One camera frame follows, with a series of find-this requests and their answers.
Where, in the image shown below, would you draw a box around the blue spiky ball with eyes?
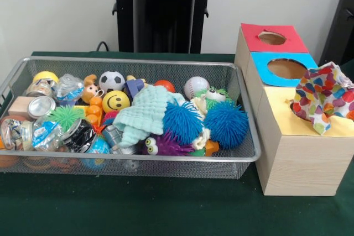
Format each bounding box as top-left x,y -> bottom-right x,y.
162,101 -> 205,145

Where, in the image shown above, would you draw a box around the orange red ball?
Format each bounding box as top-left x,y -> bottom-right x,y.
154,80 -> 176,93

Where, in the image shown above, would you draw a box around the black and white soccer ball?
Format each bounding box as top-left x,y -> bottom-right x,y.
98,71 -> 126,92

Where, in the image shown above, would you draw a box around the polka dot cloth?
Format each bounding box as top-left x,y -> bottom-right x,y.
291,61 -> 354,136

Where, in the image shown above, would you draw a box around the green spiky toy with eyes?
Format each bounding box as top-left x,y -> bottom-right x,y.
195,88 -> 236,108

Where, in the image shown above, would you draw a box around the black cable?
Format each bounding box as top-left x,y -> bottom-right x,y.
95,41 -> 111,53

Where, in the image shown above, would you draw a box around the dark green table cloth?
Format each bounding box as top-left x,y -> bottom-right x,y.
0,51 -> 354,236

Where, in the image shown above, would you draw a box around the silver mesh bin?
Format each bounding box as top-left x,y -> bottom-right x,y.
0,56 -> 262,179

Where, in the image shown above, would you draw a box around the white baseball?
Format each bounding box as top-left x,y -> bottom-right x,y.
184,76 -> 210,101

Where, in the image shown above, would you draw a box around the yellow smiley ball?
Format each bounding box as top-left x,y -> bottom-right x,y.
102,90 -> 131,114

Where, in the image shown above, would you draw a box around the wooden box with three holes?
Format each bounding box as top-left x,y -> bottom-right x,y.
234,23 -> 354,197

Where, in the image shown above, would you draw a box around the cream knitted cloth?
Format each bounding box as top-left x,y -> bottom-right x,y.
190,97 -> 214,151

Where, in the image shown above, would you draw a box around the purple spiky toy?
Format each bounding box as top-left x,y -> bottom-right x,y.
138,132 -> 196,157

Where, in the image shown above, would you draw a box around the light blue knitted cloth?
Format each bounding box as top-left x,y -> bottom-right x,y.
113,85 -> 185,148

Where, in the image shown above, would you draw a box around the green spiky ball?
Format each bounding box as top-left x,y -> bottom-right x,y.
48,105 -> 85,132

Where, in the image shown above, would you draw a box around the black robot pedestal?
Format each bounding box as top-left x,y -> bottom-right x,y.
106,0 -> 223,54

